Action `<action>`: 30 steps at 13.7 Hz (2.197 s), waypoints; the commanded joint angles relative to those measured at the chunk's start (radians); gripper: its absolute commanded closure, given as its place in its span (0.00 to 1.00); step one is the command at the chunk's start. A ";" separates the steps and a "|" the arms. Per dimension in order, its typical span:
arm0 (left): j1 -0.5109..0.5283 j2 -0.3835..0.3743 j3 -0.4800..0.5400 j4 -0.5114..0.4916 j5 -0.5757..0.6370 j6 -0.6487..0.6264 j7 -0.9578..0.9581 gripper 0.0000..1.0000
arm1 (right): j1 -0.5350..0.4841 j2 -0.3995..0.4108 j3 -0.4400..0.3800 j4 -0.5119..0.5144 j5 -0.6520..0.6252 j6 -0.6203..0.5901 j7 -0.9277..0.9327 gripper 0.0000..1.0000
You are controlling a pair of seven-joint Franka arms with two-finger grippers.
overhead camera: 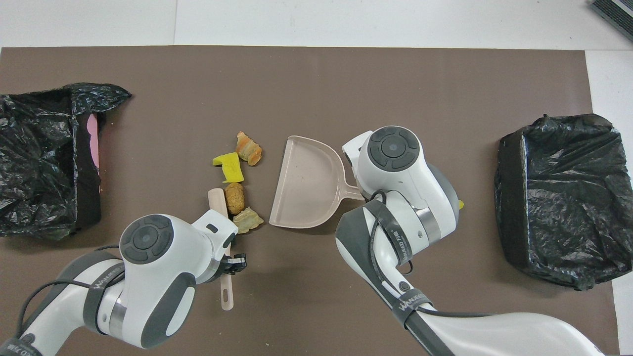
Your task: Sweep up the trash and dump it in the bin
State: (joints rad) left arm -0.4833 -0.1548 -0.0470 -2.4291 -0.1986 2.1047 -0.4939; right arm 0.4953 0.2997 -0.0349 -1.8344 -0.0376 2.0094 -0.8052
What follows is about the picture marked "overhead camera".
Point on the pink bin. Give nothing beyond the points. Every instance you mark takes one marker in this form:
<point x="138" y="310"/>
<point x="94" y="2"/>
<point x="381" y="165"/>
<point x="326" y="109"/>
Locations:
<point x="93" y="143"/>

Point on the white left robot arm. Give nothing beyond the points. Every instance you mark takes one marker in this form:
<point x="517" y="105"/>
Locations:
<point x="148" y="277"/>

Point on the notched yellow sponge piece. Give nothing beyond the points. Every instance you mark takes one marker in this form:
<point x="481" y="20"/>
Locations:
<point x="231" y="168"/>

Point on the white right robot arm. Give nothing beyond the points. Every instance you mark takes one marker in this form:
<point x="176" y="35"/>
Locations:
<point x="395" y="173"/>

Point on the brown oval toy bread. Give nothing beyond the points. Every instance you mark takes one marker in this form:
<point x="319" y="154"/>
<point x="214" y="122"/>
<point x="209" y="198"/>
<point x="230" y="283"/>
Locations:
<point x="234" y="198"/>

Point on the dark ribbed panel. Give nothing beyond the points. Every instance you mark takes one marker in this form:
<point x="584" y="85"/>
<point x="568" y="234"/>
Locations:
<point x="615" y="15"/>

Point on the brown table mat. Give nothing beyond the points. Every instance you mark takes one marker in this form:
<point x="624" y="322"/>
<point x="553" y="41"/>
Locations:
<point x="296" y="74"/>

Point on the beige plastic dustpan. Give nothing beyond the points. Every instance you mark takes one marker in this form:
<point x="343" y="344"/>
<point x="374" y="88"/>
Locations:
<point x="306" y="188"/>

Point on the toy croissant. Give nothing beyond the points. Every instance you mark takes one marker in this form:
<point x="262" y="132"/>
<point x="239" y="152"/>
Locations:
<point x="248" y="148"/>

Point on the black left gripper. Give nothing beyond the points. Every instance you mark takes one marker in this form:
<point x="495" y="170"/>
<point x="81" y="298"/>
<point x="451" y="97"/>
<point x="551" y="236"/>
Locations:
<point x="226" y="263"/>

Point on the black plastic trash bag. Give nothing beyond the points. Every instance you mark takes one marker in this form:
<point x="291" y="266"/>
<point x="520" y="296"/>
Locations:
<point x="39" y="148"/>
<point x="564" y="198"/>

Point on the beige hand brush black bristles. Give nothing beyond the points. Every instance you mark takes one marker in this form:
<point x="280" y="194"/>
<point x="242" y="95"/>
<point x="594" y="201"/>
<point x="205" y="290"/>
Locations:
<point x="216" y="200"/>

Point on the pale lumpy toy bread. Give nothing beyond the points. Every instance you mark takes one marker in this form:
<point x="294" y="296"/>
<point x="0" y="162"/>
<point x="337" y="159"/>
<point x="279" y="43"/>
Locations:
<point x="247" y="220"/>

